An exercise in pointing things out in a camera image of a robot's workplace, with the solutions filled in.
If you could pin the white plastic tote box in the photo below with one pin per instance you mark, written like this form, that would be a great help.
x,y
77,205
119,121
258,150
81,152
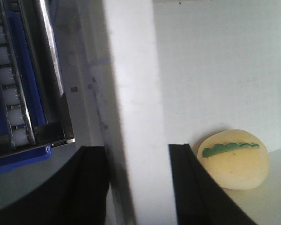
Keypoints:
x,y
139,75

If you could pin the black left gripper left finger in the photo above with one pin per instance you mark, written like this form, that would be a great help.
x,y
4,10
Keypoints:
x,y
74,195

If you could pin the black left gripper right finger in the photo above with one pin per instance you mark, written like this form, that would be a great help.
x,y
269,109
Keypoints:
x,y
199,200

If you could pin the cream plush ball toy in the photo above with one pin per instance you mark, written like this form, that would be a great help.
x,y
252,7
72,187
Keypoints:
x,y
235,159

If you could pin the metal roller shelf rack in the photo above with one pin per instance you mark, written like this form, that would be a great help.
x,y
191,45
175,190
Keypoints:
x,y
36,19

